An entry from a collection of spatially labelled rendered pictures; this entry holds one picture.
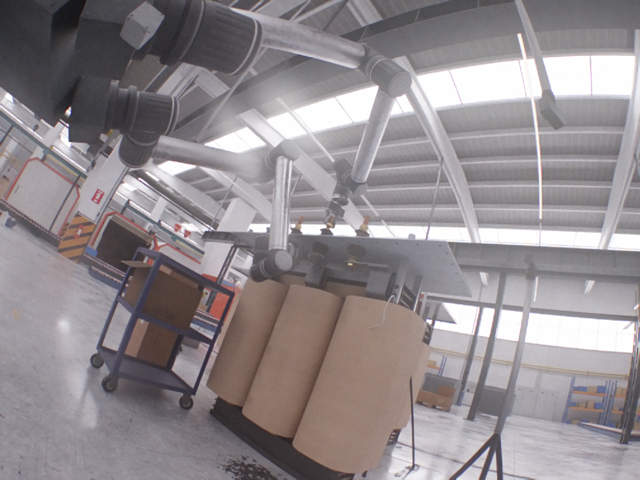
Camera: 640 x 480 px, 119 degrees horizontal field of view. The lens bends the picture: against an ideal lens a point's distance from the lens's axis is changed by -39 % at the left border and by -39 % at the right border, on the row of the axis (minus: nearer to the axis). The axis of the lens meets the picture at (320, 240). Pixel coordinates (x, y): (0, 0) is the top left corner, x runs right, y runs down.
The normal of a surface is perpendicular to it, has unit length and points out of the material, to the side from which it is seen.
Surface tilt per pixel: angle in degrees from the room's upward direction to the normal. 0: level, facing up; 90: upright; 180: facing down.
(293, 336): 90
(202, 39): 129
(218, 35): 120
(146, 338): 90
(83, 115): 90
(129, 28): 180
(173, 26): 125
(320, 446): 90
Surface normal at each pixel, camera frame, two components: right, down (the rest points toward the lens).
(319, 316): 0.10, -0.32
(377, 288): -0.56, -0.47
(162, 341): 0.76, 0.04
